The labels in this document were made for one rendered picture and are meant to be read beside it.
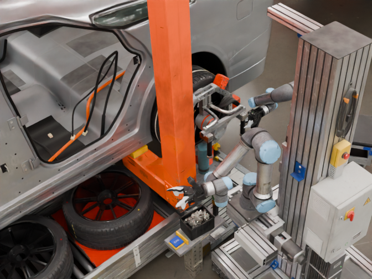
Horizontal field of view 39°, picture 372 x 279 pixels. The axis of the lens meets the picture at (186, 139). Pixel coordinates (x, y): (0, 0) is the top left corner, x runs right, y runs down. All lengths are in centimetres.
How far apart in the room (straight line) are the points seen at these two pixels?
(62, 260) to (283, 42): 397
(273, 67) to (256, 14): 193
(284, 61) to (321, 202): 341
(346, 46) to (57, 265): 224
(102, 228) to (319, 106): 179
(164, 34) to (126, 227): 151
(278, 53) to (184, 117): 325
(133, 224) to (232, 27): 162
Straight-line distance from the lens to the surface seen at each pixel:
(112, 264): 369
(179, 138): 325
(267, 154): 283
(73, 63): 438
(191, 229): 357
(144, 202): 384
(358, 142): 466
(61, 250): 368
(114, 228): 372
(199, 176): 437
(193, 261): 385
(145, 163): 386
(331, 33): 267
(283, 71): 599
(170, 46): 285
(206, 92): 375
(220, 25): 392
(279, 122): 527
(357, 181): 303
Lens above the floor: 335
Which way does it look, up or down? 41 degrees down
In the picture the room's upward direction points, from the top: 3 degrees counter-clockwise
